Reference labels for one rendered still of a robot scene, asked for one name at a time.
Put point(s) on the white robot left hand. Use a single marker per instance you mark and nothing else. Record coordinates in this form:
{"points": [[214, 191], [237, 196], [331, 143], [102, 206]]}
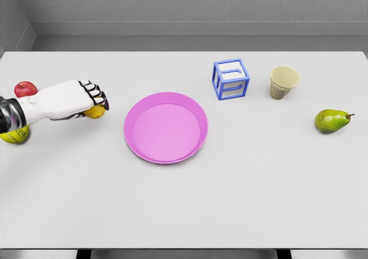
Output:
{"points": [[72, 96]]}

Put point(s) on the yellow lemon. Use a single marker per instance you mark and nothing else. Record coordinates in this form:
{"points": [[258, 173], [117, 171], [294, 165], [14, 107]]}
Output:
{"points": [[96, 112]]}

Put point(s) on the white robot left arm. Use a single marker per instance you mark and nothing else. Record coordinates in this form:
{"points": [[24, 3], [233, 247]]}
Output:
{"points": [[26, 108]]}

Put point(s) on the pink round plate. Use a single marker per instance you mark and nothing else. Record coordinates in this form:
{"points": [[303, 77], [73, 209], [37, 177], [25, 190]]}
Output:
{"points": [[165, 127]]}

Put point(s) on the red apple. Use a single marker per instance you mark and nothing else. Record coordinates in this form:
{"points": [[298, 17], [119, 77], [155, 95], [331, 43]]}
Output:
{"points": [[25, 89]]}

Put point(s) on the yellow-green tennis ball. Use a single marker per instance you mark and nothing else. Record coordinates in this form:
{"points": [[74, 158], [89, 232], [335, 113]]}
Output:
{"points": [[15, 135]]}

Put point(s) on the blue and white letter block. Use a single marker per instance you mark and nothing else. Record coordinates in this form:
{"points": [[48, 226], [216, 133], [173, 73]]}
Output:
{"points": [[230, 79]]}

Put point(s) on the beige ribbed cup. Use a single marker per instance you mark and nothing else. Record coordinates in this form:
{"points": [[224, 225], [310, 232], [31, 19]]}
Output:
{"points": [[283, 82]]}

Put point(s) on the green pear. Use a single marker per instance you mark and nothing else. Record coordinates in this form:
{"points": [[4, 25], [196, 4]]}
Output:
{"points": [[332, 121]]}

